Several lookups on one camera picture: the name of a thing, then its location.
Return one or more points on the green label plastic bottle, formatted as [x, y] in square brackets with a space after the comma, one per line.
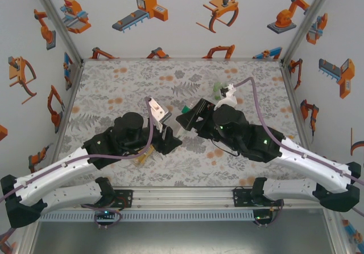
[216, 90]

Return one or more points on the yellow label plastic bottle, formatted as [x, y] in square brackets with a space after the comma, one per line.
[142, 157]

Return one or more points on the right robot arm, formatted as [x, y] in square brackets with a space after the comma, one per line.
[290, 190]

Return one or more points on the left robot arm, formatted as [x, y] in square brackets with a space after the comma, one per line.
[71, 192]

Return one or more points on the floral patterned tablecloth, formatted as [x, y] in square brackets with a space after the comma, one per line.
[128, 80]

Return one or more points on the small controller circuit board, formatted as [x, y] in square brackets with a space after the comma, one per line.
[263, 217]
[105, 212]

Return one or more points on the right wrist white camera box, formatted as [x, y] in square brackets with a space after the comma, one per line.
[227, 100]

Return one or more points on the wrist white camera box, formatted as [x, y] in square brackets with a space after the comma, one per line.
[157, 110]
[227, 100]

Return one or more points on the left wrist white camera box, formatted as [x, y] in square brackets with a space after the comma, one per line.
[157, 110]

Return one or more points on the thin aluminium table rail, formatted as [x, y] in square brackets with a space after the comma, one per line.
[182, 59]

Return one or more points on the wide aluminium frame rail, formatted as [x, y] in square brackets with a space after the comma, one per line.
[182, 198]

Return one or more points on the aluminium table side rail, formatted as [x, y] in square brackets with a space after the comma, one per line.
[67, 108]
[293, 94]

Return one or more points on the grey metal bracket plate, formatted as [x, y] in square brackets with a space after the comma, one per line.
[73, 76]

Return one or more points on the aluminium frame post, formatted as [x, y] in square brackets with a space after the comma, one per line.
[58, 23]
[306, 23]

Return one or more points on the aluminium frame leg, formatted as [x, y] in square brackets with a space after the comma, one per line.
[27, 239]
[338, 237]

